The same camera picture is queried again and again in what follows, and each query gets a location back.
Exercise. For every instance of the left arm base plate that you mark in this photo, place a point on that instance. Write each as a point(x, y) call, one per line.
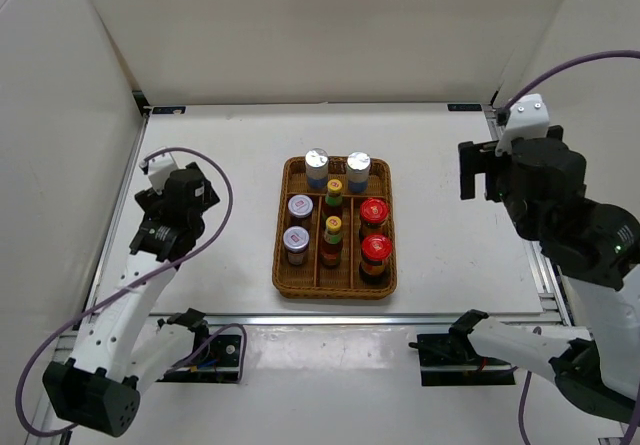
point(220, 363)

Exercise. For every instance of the silver lid spice jar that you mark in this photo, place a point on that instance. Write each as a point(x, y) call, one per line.
point(316, 163)
point(358, 167)

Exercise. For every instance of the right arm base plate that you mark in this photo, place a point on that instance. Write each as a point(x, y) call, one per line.
point(444, 364)

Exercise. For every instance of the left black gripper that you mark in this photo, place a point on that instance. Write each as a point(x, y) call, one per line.
point(149, 200)

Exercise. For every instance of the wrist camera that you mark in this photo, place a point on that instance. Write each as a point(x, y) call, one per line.
point(165, 175)
point(562, 170)

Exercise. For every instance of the woven wicker divided basket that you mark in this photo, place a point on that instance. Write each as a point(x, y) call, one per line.
point(312, 279)

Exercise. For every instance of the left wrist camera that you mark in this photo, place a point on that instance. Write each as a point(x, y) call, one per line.
point(165, 175)

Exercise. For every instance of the red lid chili jar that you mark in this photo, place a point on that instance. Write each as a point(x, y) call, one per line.
point(376, 250)
point(374, 214)

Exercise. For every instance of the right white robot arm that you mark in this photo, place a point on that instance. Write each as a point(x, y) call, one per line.
point(596, 247)

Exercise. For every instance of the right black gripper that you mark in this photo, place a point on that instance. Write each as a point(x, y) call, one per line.
point(475, 159)

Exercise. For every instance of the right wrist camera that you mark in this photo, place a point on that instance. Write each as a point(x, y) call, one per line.
point(562, 170)

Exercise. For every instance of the sauce bottle yellow cap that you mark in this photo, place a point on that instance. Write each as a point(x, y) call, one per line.
point(332, 204)
point(332, 242)

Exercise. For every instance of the aluminium table rail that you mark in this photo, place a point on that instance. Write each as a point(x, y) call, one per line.
point(547, 318)

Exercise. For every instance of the purple lid jar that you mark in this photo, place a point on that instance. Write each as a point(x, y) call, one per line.
point(296, 240)
point(300, 209)

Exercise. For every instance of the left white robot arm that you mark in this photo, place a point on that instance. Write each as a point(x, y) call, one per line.
point(101, 383)

